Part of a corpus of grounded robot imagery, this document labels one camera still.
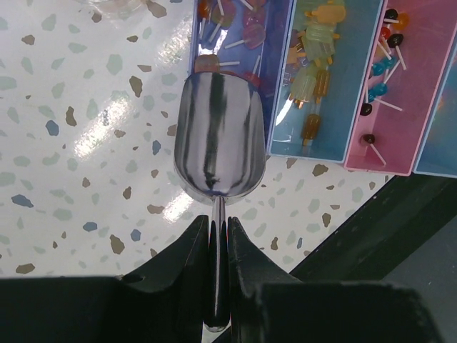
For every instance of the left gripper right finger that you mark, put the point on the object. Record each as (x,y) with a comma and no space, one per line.
(270,305)

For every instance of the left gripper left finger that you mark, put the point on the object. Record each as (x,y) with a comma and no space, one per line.
(160,301)

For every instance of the metal scoop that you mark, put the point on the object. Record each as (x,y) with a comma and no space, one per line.
(220,156)

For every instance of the light blue candy box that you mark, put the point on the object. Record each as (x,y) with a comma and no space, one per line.
(437,153)

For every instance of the purple candy box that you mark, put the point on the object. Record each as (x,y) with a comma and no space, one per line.
(242,38)

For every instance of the pink candy box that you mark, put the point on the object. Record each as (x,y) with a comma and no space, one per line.
(412,44)

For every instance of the clear plastic jar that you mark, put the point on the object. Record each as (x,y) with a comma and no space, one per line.
(114,9)

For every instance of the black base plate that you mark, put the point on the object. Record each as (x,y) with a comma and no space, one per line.
(385,231)

